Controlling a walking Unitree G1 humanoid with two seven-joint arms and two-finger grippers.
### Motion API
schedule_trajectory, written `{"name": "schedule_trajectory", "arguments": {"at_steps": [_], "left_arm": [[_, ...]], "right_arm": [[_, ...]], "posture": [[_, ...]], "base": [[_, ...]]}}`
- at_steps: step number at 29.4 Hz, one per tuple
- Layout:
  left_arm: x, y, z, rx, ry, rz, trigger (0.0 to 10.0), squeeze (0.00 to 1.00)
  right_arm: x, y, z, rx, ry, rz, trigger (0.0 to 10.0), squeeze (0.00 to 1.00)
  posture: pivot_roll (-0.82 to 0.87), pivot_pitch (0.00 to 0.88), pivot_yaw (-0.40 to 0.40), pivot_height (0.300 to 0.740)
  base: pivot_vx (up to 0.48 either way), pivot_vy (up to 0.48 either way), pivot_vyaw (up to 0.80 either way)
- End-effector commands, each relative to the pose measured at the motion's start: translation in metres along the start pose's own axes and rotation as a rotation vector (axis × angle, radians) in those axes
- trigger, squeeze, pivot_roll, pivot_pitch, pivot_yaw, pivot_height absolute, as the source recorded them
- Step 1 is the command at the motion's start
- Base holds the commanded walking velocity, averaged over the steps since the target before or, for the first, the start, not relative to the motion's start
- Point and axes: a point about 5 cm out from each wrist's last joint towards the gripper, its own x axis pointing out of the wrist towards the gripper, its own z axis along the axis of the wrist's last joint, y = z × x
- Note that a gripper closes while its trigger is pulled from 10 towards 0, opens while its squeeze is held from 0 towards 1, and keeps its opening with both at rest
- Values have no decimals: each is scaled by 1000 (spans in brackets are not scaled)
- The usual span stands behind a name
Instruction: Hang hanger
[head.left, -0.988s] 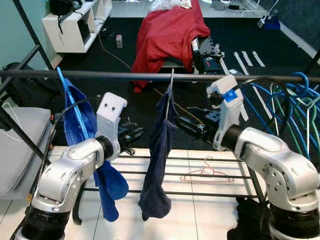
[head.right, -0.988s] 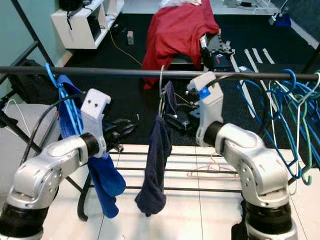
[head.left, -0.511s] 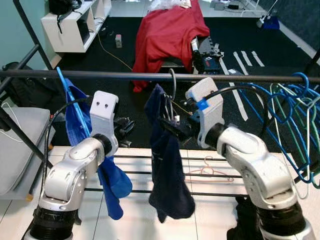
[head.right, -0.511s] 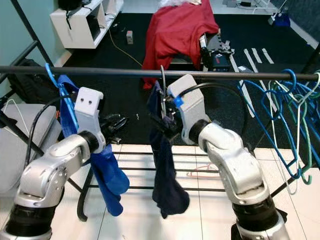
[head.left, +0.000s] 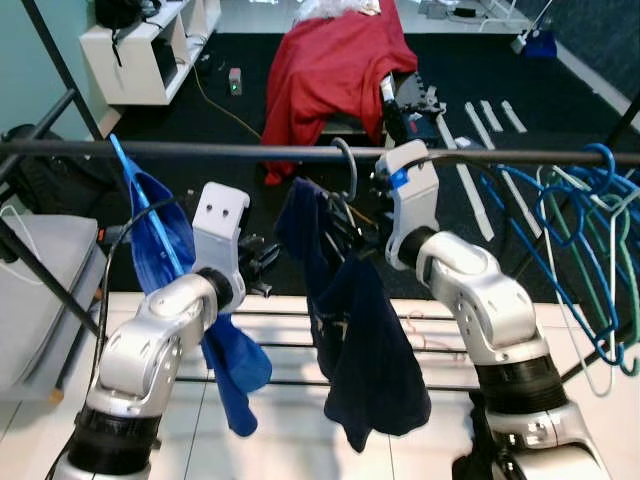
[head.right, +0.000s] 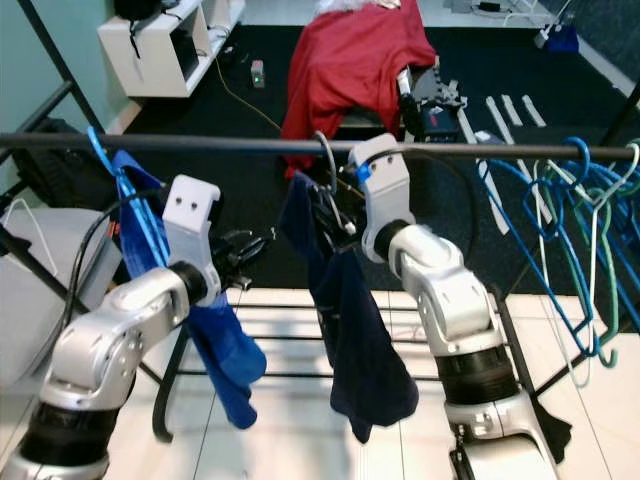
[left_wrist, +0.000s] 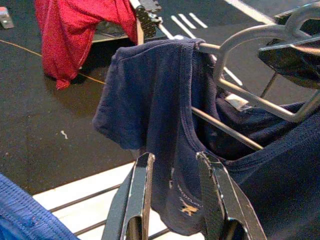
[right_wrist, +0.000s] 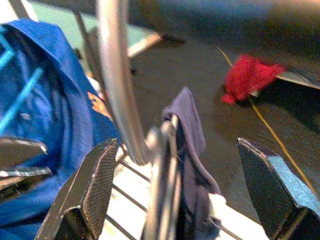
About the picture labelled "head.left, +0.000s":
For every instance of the black backpack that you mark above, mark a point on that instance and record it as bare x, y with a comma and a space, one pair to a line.
50, 185

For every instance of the dark navy garment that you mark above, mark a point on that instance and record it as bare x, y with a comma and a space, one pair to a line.
370, 350

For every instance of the black metal machine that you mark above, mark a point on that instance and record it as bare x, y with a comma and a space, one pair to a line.
415, 110

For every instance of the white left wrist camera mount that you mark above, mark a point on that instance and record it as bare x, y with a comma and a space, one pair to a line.
220, 225

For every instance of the grey metal hanger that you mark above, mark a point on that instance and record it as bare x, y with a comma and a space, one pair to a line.
352, 165

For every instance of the small grey box green light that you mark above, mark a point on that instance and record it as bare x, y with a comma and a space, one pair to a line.
235, 82

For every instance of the white shelf unit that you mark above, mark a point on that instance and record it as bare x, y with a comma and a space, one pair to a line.
130, 60

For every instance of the white plastic hanger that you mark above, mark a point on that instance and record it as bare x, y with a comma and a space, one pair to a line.
612, 260

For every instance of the long white flat strip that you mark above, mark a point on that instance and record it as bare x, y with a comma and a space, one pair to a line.
478, 205

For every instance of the black metal clothes rack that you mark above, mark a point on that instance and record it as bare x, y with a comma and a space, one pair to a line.
200, 151

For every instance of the black bag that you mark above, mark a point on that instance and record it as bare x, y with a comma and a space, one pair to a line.
125, 12

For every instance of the small blue device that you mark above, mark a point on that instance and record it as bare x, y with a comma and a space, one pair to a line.
538, 45

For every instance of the light blue plastic hanger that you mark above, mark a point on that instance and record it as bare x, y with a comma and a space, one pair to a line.
135, 190

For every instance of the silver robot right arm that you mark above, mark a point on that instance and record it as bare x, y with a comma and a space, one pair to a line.
490, 300

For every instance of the blue sports shirt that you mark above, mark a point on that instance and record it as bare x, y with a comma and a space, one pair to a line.
240, 370

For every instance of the red cloth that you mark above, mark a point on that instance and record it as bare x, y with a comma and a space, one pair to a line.
330, 70

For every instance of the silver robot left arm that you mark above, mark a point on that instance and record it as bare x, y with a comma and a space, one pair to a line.
140, 360

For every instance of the grey upholstered ottoman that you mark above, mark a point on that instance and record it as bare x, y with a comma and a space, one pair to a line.
40, 300

